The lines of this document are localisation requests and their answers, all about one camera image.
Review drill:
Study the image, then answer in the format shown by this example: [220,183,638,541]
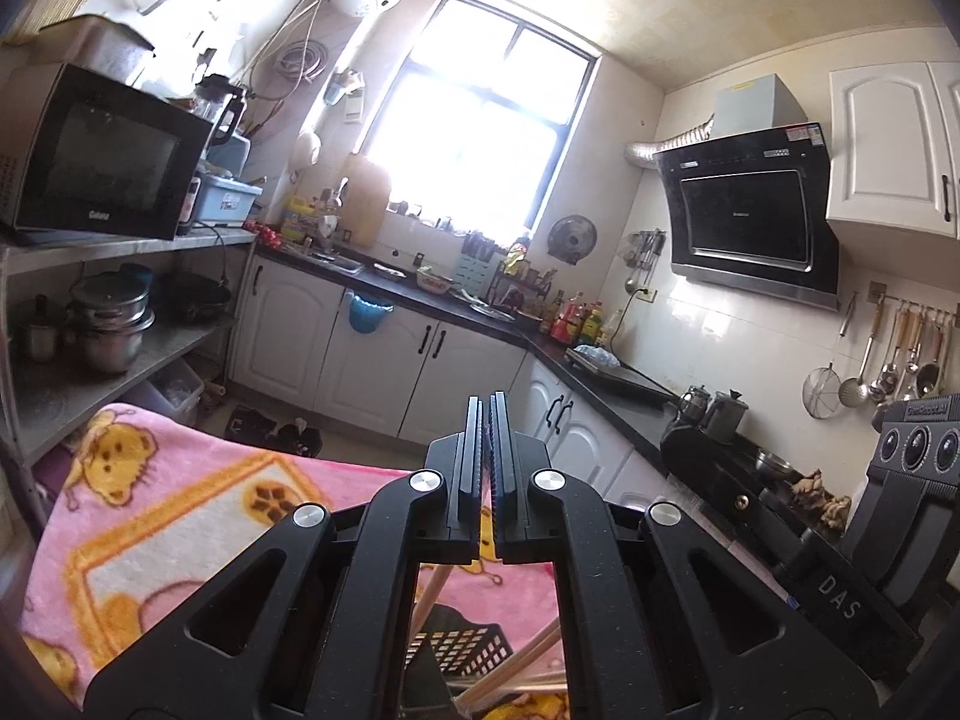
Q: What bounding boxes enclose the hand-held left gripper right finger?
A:
[487,390,875,720]

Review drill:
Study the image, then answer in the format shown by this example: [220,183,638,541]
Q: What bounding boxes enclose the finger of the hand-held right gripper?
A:
[660,420,811,572]

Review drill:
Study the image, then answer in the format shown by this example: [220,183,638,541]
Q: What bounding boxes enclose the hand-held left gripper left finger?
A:
[84,395,492,720]

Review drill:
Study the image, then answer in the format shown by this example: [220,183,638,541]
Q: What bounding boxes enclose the green plastic utensil basket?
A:
[405,604,518,720]

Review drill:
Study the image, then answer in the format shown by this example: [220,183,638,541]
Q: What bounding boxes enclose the dark steel pot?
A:
[705,390,749,443]

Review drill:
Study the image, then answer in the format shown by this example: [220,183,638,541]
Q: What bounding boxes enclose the steel bowl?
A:
[754,448,803,481]

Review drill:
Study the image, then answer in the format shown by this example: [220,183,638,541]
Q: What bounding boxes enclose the small steel kettle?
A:
[679,384,713,425]

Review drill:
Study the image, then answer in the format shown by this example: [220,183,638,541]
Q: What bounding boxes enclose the ginger root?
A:
[791,469,852,533]

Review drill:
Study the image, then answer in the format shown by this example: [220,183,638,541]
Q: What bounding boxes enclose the black cooktop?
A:
[564,345,676,402]

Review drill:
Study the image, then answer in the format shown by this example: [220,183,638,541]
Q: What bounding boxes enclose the black kitchen countertop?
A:
[255,240,856,533]

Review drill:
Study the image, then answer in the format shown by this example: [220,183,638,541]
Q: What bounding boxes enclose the steel ladle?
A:
[838,300,882,407]

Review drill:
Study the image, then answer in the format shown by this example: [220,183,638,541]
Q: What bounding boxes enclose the white base cabinets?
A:
[229,255,676,518]

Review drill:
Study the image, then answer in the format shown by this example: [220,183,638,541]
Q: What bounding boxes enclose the row of hanging spoons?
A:
[870,300,957,402]

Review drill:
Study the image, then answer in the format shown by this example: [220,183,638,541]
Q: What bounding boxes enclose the black spice rack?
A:
[495,274,556,323]

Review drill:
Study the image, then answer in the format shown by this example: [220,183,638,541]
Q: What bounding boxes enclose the blue hanging bin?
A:
[346,290,395,335]

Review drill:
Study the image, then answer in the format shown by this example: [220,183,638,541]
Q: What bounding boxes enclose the dark shoes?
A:
[225,405,323,458]

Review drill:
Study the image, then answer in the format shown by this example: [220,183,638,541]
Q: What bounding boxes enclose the pale green knife block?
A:
[457,232,500,293]

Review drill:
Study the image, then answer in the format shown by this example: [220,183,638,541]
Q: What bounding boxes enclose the hanging kitchen tools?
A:
[622,229,667,295]

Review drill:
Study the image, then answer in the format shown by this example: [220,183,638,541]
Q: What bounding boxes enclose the black range hood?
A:
[652,75,841,312]

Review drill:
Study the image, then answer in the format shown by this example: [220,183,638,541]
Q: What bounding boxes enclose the steel sink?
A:
[300,247,368,275]

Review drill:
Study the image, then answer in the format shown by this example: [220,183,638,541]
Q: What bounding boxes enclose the pink printed blanket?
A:
[19,401,571,720]

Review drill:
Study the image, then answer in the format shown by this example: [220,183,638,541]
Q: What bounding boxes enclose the wooden cutting board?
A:
[345,154,392,248]

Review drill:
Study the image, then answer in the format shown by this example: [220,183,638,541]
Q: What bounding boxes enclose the white plastic storage box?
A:
[124,356,205,428]

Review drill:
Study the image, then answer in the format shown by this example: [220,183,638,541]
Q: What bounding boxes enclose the black wok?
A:
[161,274,233,323]

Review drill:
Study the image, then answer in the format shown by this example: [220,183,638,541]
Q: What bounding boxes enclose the kitchen window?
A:
[360,0,597,233]

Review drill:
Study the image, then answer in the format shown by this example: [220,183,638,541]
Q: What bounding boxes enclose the grey-blue plastic box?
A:
[191,172,263,226]

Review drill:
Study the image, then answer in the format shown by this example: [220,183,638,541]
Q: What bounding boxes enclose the stacked steel pots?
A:
[67,274,155,376]

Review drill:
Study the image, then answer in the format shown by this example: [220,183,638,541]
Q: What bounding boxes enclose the dark bottle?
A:
[176,176,203,237]

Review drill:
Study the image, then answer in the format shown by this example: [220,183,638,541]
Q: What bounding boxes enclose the pale blue appliance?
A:
[206,131,252,173]

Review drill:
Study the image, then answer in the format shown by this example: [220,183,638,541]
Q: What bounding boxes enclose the steel shelf rack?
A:
[0,229,260,481]

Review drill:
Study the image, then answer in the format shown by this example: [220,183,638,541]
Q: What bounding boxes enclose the small steel pot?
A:
[11,296,61,361]

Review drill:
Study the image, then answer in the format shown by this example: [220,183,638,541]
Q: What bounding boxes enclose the black microwave oven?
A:
[0,64,215,241]

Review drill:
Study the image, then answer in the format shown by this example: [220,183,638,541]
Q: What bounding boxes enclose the wire skimmer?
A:
[802,292,857,421]

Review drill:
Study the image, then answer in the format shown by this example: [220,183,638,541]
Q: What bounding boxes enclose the small wall fan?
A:
[547,215,599,265]

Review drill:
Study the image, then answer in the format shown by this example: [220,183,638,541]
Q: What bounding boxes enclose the silver exhaust duct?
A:
[621,127,713,166]

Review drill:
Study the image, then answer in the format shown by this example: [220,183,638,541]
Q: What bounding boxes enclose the white wall cabinet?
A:
[825,60,960,241]

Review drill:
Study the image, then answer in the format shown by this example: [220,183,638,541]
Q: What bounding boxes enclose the coiled hose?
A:
[274,41,329,83]

